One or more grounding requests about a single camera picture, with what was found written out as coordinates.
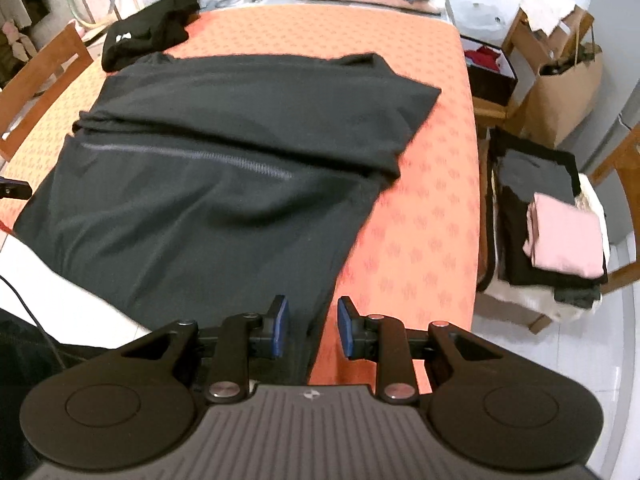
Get dark green zip garment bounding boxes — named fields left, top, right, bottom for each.
left=14, top=53, right=439, bottom=384

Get black folded clothes pile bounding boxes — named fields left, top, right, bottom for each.
left=488, top=128, right=608, bottom=311

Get orange patterned table cloth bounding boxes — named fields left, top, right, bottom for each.
left=1, top=3, right=480, bottom=385

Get pink folded cloth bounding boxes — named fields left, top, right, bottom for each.
left=523, top=193, right=605, bottom=280

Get black box red contents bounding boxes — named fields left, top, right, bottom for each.
left=461, top=36, right=518, bottom=106

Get brown paper bag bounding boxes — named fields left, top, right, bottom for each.
left=524, top=6, right=603, bottom=148

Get wooden chair with bag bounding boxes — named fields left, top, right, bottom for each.
left=473, top=6, right=594, bottom=134

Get black garment white logo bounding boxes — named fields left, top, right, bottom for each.
left=101, top=0, right=200, bottom=73

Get black cable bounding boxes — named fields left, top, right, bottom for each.
left=0, top=274, right=66, bottom=371

